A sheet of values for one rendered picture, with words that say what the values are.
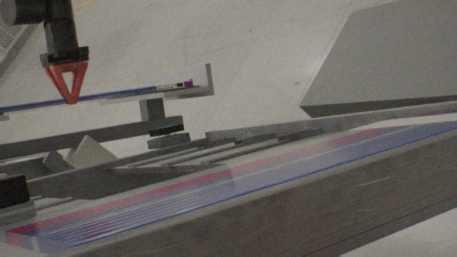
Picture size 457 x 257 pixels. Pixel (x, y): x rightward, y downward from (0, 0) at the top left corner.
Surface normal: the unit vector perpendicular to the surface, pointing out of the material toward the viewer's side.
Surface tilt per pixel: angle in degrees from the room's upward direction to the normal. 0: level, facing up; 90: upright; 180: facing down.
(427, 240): 0
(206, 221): 90
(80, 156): 90
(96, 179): 90
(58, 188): 90
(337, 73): 0
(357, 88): 0
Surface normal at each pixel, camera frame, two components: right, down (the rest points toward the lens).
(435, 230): -0.70, -0.58
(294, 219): 0.55, -0.07
